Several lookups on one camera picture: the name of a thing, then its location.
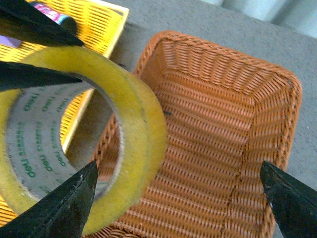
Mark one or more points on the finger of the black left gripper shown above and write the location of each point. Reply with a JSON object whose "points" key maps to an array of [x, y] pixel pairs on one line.
{"points": [[15, 75], [20, 20]]}

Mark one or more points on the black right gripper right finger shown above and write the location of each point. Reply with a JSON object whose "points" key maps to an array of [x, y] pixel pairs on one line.
{"points": [[294, 204]]}

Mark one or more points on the yellow packing tape roll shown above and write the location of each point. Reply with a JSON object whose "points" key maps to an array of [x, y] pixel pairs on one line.
{"points": [[32, 161]]}

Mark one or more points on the purple foam cube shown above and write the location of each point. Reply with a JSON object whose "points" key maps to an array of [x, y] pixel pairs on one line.
{"points": [[10, 42]]}

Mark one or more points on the small black labelled jar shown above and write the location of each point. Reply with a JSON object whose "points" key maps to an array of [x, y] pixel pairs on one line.
{"points": [[65, 21]]}

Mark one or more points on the grey curtain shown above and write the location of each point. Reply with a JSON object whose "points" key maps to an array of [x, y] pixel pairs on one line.
{"points": [[297, 15]]}

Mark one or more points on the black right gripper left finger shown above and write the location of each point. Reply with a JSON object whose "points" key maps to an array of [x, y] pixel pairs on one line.
{"points": [[63, 213]]}

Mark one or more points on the brown wicker basket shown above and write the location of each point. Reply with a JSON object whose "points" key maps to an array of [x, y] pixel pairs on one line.
{"points": [[226, 112]]}

